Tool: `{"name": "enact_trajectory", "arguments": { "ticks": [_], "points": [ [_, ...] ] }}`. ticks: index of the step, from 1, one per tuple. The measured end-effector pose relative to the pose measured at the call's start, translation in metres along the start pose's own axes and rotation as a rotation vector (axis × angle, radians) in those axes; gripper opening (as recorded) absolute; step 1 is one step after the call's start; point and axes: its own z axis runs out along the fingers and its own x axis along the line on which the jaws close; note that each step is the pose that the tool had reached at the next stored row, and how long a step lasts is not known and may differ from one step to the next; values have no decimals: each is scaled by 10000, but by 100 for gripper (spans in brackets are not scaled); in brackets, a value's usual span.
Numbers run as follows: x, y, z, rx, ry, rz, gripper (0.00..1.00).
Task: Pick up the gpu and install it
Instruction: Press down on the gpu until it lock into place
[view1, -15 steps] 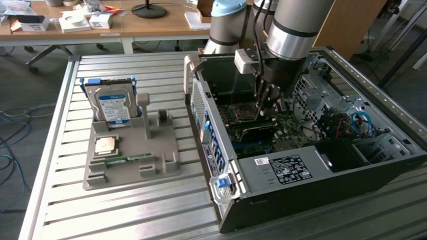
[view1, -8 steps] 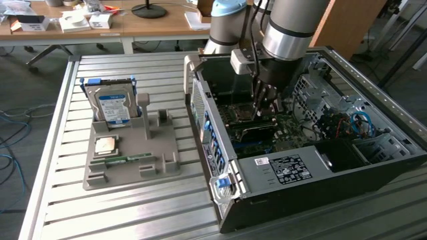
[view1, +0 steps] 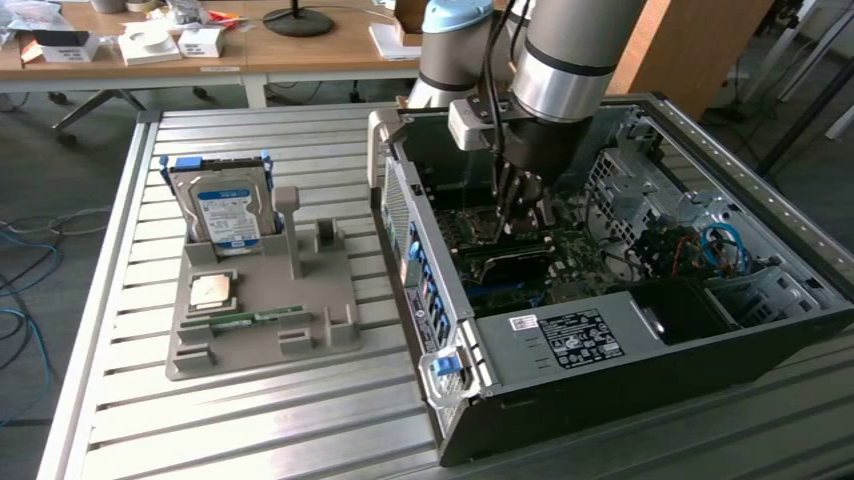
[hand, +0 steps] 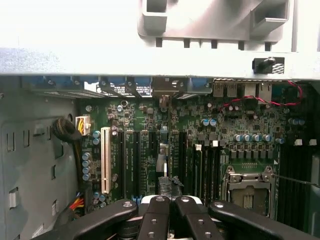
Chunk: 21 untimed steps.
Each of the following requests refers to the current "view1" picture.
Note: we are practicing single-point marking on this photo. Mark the small white cardboard box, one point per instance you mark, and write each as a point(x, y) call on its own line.
point(200, 42)

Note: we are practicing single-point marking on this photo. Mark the black round lamp base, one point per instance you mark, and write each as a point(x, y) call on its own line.
point(298, 22)

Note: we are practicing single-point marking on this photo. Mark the wooden cabinet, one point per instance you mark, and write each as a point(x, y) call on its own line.
point(707, 50)

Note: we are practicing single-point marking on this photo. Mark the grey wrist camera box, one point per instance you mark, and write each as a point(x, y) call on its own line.
point(470, 127)

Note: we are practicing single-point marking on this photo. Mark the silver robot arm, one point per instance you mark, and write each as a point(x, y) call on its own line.
point(567, 60)

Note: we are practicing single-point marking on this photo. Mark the white box with black top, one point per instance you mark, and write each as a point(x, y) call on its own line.
point(67, 47)

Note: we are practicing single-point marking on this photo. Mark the black open PC case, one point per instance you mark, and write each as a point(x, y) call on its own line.
point(601, 400)

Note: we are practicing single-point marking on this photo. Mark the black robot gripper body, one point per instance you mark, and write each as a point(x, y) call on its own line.
point(541, 147)

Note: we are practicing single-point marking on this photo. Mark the green motherboard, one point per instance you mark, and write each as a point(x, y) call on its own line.
point(587, 260)

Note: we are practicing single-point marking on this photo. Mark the white box with tape roll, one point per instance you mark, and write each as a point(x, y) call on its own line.
point(148, 45)

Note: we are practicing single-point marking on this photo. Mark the white booklet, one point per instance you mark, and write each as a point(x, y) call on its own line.
point(390, 42)

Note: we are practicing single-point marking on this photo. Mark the metal disk bay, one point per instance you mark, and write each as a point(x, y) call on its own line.
point(767, 295)

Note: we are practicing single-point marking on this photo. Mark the black installed RAM stick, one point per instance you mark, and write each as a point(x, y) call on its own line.
point(507, 250)

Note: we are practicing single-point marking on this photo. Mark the blue expansion slot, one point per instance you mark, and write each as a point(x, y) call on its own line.
point(494, 289)

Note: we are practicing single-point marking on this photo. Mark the wooden office desk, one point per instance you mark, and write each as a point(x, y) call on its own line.
point(300, 50)

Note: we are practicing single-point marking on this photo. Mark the copper-topped CPU chip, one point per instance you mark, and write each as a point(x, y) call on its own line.
point(210, 292)

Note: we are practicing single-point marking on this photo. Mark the grey power supply unit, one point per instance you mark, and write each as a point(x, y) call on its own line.
point(521, 350)

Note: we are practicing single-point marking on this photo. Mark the hard disk in blue carrier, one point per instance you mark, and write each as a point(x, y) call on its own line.
point(223, 210)

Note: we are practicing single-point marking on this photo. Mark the grey printed parts rack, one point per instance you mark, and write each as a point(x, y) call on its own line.
point(267, 300)

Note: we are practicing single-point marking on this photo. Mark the green RAM stick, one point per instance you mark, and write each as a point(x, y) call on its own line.
point(267, 315)

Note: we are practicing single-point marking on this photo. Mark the CPU socket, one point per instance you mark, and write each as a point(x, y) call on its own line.
point(477, 225)

